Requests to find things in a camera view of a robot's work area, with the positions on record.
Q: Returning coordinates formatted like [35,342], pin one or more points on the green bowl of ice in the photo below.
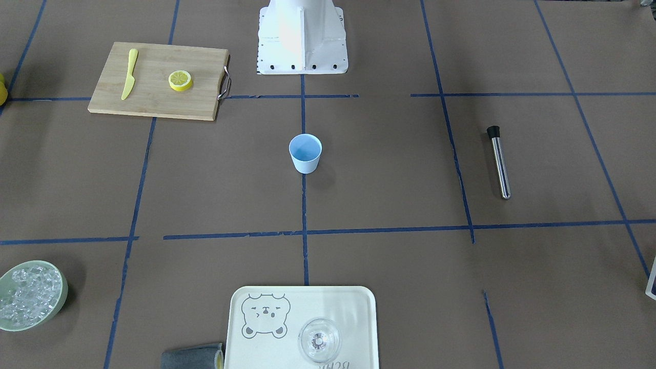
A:
[32,293]

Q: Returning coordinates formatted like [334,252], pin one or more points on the grey folded cloth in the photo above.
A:
[202,356]

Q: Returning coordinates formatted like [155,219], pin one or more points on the yellow plastic knife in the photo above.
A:
[129,79]

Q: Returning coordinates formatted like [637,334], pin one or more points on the cream bear tray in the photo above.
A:
[264,323]

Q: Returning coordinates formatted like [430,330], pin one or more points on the yellow lemon slice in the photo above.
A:
[180,80]

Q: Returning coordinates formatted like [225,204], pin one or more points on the bamboo cutting board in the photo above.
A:
[151,95]

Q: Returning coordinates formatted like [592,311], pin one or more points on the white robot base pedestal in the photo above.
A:
[301,38]

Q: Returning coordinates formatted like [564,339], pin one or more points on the light blue cup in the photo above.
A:
[305,151]

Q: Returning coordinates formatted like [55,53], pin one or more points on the steel muddler black tip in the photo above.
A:
[494,134]

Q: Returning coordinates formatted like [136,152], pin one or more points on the clear wine glass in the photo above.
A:
[319,341]

